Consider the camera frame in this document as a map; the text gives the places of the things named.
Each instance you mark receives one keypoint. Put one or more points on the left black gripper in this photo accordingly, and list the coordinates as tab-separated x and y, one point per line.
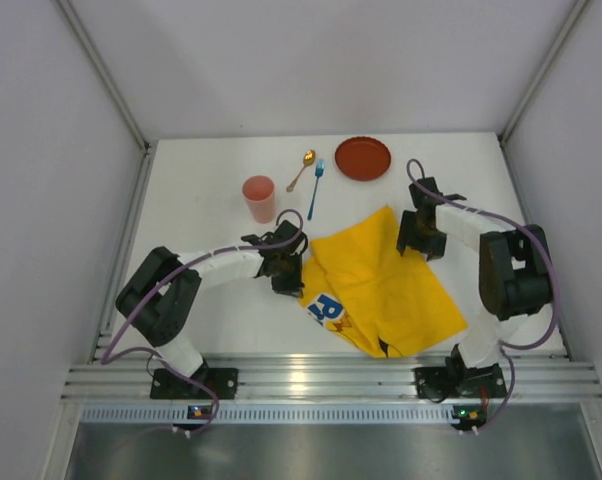
288	282

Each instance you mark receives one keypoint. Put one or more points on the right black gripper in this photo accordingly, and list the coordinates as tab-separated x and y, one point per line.
422	240

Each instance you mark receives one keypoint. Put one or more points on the yellow printed cloth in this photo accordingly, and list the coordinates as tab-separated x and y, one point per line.
386	303

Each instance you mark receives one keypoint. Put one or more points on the pink plastic cup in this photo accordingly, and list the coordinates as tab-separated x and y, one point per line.
259	194

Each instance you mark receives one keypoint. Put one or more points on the blue plastic fork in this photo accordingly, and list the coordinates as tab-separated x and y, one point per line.
319	171

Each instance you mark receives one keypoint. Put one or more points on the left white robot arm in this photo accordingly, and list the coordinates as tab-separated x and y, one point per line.
157	300

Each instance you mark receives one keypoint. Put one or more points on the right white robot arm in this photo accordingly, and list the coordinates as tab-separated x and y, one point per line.
513	280

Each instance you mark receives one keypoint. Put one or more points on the red round plate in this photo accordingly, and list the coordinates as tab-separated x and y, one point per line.
362	158

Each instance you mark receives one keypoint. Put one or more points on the gold metal spoon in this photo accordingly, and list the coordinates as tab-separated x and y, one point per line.
307	161

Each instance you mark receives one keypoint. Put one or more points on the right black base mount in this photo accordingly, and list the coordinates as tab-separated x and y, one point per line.
440	383

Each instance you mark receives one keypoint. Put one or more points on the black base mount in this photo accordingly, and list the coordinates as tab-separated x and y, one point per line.
440	383
223	382

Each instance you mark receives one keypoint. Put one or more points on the right aluminium corner post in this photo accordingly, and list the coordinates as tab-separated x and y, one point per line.
559	40

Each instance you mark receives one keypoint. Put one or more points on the aluminium corner post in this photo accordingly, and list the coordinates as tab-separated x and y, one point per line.
559	40
98	64

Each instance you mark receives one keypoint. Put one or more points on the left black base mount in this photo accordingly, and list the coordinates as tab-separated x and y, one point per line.
223	382

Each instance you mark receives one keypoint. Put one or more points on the left aluminium corner post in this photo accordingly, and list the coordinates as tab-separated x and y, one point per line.
98	64

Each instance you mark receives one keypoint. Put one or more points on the perforated grey cable duct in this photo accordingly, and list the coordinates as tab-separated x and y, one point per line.
275	414

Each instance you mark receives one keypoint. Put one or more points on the aluminium mounting rail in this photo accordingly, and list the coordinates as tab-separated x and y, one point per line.
322	378

